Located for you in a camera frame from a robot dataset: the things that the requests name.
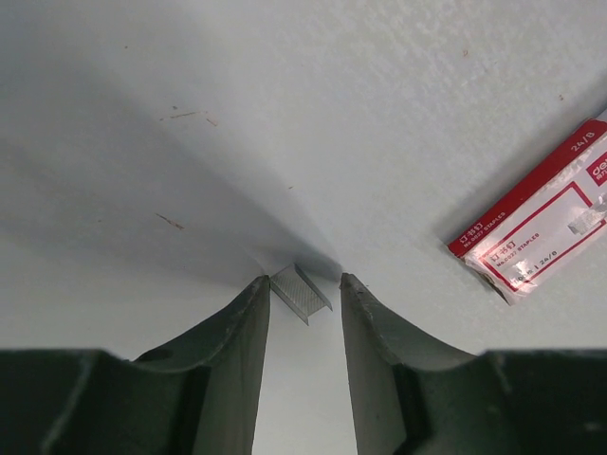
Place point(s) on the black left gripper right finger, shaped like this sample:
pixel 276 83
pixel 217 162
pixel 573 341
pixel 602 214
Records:
pixel 412 393

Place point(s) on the red white staple box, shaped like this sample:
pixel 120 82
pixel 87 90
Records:
pixel 550 216

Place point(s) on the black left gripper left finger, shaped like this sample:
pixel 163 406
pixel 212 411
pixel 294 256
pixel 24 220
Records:
pixel 195 394

